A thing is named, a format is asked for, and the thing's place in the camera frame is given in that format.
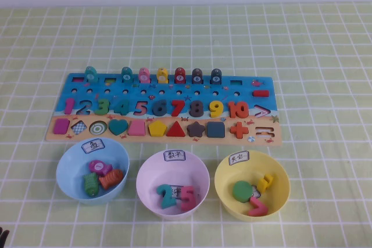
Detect magenta wooden rectangle piece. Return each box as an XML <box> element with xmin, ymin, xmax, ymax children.
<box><xmin>53</xmin><ymin>118</ymin><xmax>70</xmax><ymax>135</ymax></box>

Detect light blue plastic bowl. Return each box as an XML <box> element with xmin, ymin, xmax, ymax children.
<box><xmin>55</xmin><ymin>136</ymin><xmax>130</xmax><ymax>206</ymax></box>

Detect teal wooden heart piece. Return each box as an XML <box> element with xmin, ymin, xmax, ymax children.
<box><xmin>108</xmin><ymin>118</ymin><xmax>129</xmax><ymax>136</ymax></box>

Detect pink plastic bowl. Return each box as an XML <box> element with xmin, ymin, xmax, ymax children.
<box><xmin>135</xmin><ymin>150</ymin><xmax>210</xmax><ymax>221</ymax></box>

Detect pink wooden trapezoid piece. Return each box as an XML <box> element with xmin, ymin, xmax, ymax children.
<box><xmin>128</xmin><ymin>121</ymin><xmax>146</xmax><ymax>136</ymax></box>

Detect yellow wooden pentagon piece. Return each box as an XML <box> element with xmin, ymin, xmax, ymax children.
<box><xmin>148</xmin><ymin>120</ymin><xmax>167</xmax><ymax>138</ymax></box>

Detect red wooden triangle piece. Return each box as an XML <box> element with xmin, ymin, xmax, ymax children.
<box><xmin>166</xmin><ymin>120</ymin><xmax>187</xmax><ymax>138</ymax></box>

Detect dark blue wooden square piece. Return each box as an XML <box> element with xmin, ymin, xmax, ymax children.
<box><xmin>206</xmin><ymin>121</ymin><xmax>226</xmax><ymax>139</ymax></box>

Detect green wooden circle piece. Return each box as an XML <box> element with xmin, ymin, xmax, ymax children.
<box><xmin>232</xmin><ymin>180</ymin><xmax>255</xmax><ymax>203</ymax></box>

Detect yellow plastic bowl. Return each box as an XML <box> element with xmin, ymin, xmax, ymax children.
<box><xmin>214</xmin><ymin>150</ymin><xmax>291</xmax><ymax>222</ymax></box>

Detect wooden number puzzle board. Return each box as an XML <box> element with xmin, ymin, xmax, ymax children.
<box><xmin>45</xmin><ymin>72</ymin><xmax>282</xmax><ymax>146</ymax></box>

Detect green wooden fish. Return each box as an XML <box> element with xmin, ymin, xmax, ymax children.
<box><xmin>83</xmin><ymin>172</ymin><xmax>100</xmax><ymax>198</ymax></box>

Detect magenta wooden fish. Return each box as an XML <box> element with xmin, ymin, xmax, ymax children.
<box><xmin>88</xmin><ymin>159</ymin><xmax>113</xmax><ymax>175</ymax></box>

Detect orange wooden fish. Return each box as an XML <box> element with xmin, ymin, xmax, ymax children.
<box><xmin>98</xmin><ymin>168</ymin><xmax>125</xmax><ymax>189</ymax></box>

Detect white handwritten paper label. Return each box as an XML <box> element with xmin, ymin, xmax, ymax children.
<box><xmin>164</xmin><ymin>149</ymin><xmax>187</xmax><ymax>162</ymax></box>
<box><xmin>81</xmin><ymin>138</ymin><xmax>106</xmax><ymax>154</ymax></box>
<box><xmin>228</xmin><ymin>150</ymin><xmax>251</xmax><ymax>166</ymax></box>

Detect pink wooden number one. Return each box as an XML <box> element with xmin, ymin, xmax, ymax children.
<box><xmin>63</xmin><ymin>98</ymin><xmax>74</xmax><ymax>115</ymax></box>

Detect green wooden number three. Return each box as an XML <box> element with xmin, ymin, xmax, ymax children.
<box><xmin>93</xmin><ymin>98</ymin><xmax>110</xmax><ymax>116</ymax></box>

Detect teal wooden number two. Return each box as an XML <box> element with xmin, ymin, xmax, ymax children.
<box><xmin>156</xmin><ymin>184</ymin><xmax>177</xmax><ymax>210</ymax></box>

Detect teal wooden number four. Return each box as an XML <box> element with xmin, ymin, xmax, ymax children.
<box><xmin>113</xmin><ymin>99</ymin><xmax>129</xmax><ymax>116</ymax></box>

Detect teal fish numbered two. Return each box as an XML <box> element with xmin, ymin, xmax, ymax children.
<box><xmin>84</xmin><ymin>66</ymin><xmax>98</xmax><ymax>83</ymax></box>

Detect pink-red wooden number five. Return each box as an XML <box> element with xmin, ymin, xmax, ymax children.
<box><xmin>180</xmin><ymin>185</ymin><xmax>198</xmax><ymax>211</ymax></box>

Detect dark blue wooden number six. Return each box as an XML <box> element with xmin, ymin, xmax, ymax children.
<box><xmin>152</xmin><ymin>99</ymin><xmax>169</xmax><ymax>117</ymax></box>

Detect teal fish numbered four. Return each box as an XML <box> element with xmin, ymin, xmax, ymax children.
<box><xmin>120</xmin><ymin>66</ymin><xmax>134</xmax><ymax>83</ymax></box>

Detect pink fish numbered five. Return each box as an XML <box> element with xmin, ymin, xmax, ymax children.
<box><xmin>138</xmin><ymin>67</ymin><xmax>151</xmax><ymax>84</ymax></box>

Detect red wooden number seven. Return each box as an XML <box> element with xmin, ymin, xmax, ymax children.
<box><xmin>170</xmin><ymin>99</ymin><xmax>186</xmax><ymax>117</ymax></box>

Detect purple star block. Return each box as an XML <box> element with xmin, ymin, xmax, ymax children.
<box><xmin>187</xmin><ymin>121</ymin><xmax>206</xmax><ymax>138</ymax></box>

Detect yellow fish numbered six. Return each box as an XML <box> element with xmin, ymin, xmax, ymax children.
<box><xmin>156</xmin><ymin>67</ymin><xmax>169</xmax><ymax>84</ymax></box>

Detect purple number eight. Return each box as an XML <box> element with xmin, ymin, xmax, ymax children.
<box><xmin>189</xmin><ymin>100</ymin><xmax>204</xmax><ymax>118</ymax></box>

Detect red fish numbered seven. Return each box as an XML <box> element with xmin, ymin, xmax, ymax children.
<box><xmin>173</xmin><ymin>67</ymin><xmax>187</xmax><ymax>84</ymax></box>

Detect yellow wooden number nine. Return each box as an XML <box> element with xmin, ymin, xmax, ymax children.
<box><xmin>209</xmin><ymin>100</ymin><xmax>224</xmax><ymax>118</ymax></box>

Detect brown fish numbered eight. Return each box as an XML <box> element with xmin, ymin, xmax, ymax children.
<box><xmin>191</xmin><ymin>68</ymin><xmax>204</xmax><ymax>84</ymax></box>

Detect pink wooden greater-than sign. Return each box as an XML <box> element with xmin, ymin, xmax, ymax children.
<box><xmin>247</xmin><ymin>196</ymin><xmax>269</xmax><ymax>217</ymax></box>

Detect orange wooden plus sign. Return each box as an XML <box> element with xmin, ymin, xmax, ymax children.
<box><xmin>230</xmin><ymin>122</ymin><xmax>249</xmax><ymax>139</ymax></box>

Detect orange wooden number ten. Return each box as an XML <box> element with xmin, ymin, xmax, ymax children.
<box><xmin>227</xmin><ymin>101</ymin><xmax>249</xmax><ymax>119</ymax></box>

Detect yellow wooden equals sign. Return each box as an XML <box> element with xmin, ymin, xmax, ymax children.
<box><xmin>257</xmin><ymin>172</ymin><xmax>276</xmax><ymax>193</ymax></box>

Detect dark blue fish numbered nine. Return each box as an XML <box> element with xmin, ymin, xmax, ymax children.
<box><xmin>210</xmin><ymin>68</ymin><xmax>223</xmax><ymax>84</ymax></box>

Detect green checked tablecloth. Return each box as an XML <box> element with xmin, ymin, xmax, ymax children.
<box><xmin>0</xmin><ymin>2</ymin><xmax>372</xmax><ymax>248</ymax></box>

